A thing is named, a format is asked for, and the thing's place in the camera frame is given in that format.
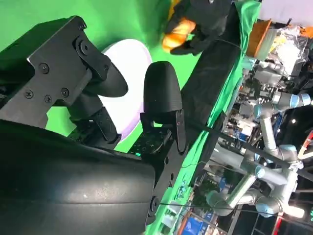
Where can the black backdrop cloth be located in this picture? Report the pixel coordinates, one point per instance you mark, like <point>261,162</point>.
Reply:
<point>212,71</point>

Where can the orange storage bin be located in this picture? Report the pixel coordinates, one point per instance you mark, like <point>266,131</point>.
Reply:
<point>256,36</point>

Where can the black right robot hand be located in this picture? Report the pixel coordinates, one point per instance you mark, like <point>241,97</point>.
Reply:
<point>73,183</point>

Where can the green table cloth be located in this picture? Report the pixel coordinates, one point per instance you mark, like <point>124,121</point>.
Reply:
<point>122,19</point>

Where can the lilac plate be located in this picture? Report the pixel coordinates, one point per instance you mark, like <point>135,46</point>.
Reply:
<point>132,56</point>

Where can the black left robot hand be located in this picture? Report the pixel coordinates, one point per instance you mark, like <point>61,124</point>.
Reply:
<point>210,14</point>

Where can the translucent plastic container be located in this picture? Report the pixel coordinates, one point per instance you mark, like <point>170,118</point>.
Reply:
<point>267,44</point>

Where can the orange and white bread roll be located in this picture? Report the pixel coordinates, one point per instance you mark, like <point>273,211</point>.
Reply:
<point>178,34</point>

